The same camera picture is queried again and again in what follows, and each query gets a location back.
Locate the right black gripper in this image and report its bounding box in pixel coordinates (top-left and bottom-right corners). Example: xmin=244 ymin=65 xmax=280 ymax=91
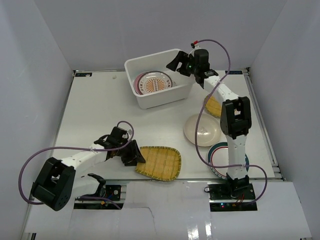
xmin=167 ymin=51 xmax=199 ymax=77

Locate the fan-shaped bamboo woven tray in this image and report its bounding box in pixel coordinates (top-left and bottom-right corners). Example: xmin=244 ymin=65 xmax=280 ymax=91
xmin=135 ymin=146 xmax=182 ymax=182

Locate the orange sunburst pattern plate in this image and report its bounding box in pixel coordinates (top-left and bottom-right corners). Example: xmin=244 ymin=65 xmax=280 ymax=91
xmin=145 ymin=71 xmax=174 ymax=95

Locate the pink plastic plate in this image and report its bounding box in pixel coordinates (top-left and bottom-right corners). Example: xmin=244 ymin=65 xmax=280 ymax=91
xmin=133 ymin=72 xmax=148 ymax=95

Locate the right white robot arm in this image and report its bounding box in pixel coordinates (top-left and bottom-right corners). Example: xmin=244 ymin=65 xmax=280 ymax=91
xmin=166 ymin=48 xmax=252 ymax=200

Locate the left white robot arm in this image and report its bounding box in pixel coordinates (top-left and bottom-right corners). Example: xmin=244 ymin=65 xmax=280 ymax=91
xmin=31 ymin=126 xmax=146 ymax=211

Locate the white plastic bin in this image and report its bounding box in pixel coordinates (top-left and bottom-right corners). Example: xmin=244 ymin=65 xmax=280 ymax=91
xmin=124 ymin=48 xmax=195 ymax=109

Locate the right blue table label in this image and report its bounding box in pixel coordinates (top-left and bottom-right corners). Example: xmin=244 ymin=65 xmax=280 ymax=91
xmin=225 ymin=70 xmax=243 ymax=75

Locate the blue table label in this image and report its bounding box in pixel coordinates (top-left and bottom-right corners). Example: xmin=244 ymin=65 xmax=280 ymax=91
xmin=74 ymin=72 xmax=92 ymax=77
xmin=225 ymin=70 xmax=243 ymax=75

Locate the round bamboo woven plate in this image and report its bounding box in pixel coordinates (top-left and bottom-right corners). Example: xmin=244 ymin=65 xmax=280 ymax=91
xmin=203 ymin=95 xmax=222 ymax=119

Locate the cream white plate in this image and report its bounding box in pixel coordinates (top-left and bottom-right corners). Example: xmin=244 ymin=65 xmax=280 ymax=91
xmin=183 ymin=114 xmax=222 ymax=147

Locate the green red rimmed plate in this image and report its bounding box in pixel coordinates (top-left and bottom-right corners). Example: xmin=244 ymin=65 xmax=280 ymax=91
xmin=206 ymin=141 xmax=250 ymax=180

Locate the left blue table label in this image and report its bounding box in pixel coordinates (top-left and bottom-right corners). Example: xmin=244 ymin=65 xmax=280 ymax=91
xmin=74 ymin=72 xmax=92 ymax=77

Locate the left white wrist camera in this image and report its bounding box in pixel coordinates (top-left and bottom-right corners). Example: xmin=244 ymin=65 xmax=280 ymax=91
xmin=123 ymin=129 xmax=133 ymax=138

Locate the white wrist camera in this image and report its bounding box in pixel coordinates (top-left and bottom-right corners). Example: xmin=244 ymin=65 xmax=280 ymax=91
xmin=189 ymin=41 xmax=201 ymax=55
xmin=123 ymin=129 xmax=133 ymax=138

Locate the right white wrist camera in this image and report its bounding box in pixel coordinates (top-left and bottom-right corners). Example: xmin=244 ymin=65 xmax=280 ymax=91
xmin=189 ymin=41 xmax=201 ymax=55

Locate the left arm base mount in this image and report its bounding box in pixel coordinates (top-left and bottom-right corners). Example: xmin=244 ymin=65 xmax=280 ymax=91
xmin=72 ymin=173 xmax=122 ymax=210

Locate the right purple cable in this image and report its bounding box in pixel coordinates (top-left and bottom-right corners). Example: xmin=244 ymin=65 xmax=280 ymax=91
xmin=191 ymin=38 xmax=268 ymax=206

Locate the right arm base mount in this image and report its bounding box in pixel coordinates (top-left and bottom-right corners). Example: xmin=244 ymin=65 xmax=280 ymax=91
xmin=204 ymin=183 xmax=258 ymax=213

